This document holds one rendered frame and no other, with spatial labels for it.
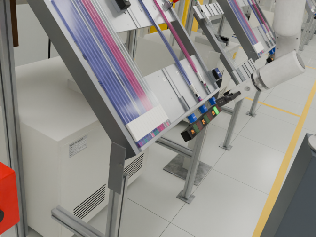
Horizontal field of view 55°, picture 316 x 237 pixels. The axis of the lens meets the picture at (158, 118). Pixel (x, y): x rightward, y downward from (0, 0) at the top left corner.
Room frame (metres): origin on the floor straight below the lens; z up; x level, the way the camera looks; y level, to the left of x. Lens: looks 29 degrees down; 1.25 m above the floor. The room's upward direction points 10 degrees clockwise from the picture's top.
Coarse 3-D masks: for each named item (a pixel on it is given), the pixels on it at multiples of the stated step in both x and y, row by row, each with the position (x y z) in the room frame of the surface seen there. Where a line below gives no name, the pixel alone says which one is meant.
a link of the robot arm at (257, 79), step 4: (256, 72) 1.07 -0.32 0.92; (256, 76) 1.06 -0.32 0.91; (260, 76) 1.05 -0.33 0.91; (256, 80) 1.05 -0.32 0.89; (260, 80) 1.05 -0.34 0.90; (256, 84) 1.06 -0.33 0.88; (260, 84) 1.04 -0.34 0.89; (264, 84) 1.04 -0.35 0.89; (260, 88) 1.04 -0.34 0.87; (264, 88) 1.04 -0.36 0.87; (268, 88) 1.05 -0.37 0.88
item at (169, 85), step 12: (192, 60) 1.35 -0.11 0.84; (156, 72) 1.09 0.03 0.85; (168, 72) 1.15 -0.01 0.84; (180, 72) 1.21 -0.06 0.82; (192, 72) 1.29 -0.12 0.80; (204, 72) 1.37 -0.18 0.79; (156, 84) 1.04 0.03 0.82; (168, 84) 1.10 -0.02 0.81; (180, 84) 1.16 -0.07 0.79; (156, 96) 0.99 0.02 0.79; (168, 96) 1.05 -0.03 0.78; (180, 96) 1.10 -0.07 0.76; (192, 96) 1.17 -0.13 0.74; (204, 96) 1.23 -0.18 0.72; (168, 108) 1.00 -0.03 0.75; (180, 108) 1.05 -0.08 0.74
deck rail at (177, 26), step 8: (168, 0) 1.50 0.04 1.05; (176, 16) 1.47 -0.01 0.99; (176, 24) 1.46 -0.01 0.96; (176, 32) 1.46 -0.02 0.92; (184, 32) 1.44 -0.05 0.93; (176, 40) 1.45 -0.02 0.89; (184, 40) 1.43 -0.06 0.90; (192, 48) 1.41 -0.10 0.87; (200, 56) 1.41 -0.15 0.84; (216, 88) 1.34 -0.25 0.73
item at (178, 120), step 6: (216, 90) 1.30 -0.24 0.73; (210, 96) 1.23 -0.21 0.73; (204, 102) 1.17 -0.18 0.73; (192, 108) 1.07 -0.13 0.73; (186, 114) 1.02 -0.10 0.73; (174, 120) 0.97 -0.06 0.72; (180, 120) 0.97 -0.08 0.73; (168, 126) 0.90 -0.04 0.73; (162, 132) 0.86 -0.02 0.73; (156, 138) 0.82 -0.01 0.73; (144, 144) 0.77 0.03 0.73; (150, 144) 0.78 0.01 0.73
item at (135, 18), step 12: (108, 0) 1.16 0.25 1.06; (132, 0) 1.28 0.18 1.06; (144, 0) 1.36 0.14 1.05; (108, 12) 1.11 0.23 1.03; (132, 12) 1.22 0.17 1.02; (144, 12) 1.30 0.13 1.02; (156, 12) 1.37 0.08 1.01; (168, 12) 1.46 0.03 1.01; (120, 24) 1.12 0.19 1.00; (132, 24) 1.17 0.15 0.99; (144, 24) 1.24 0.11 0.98
